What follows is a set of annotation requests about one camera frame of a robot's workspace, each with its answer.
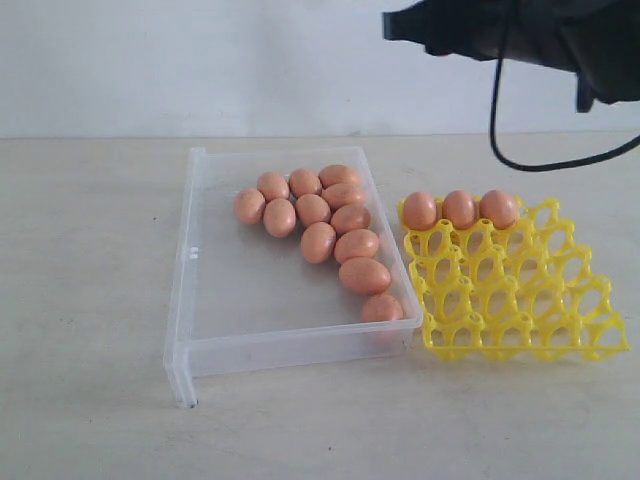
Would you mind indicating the brown egg second row left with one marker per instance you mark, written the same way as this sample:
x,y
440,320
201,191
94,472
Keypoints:
x,y
279,218

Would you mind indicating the brown egg second row middle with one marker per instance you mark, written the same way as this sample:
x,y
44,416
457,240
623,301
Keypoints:
x,y
312,208

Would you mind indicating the yellow plastic egg tray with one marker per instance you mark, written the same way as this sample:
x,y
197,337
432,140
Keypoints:
x,y
528,289

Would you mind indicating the clear plastic tray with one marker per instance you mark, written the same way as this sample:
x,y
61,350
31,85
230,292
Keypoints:
x,y
243,300

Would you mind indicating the brown egg second row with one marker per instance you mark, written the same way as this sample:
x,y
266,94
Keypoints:
x,y
341,194
279,218
312,208

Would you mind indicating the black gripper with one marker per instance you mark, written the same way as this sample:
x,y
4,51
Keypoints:
x,y
597,41

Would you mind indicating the brown egg second row right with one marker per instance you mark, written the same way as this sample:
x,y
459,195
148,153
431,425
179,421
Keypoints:
x,y
341,194

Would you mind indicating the brown egg third row right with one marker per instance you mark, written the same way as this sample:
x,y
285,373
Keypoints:
x,y
350,217

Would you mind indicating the brown egg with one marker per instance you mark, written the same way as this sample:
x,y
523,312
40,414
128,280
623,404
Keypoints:
x,y
338,174
364,276
379,308
460,209
358,243
249,205
273,185
500,208
304,181
420,211
317,242

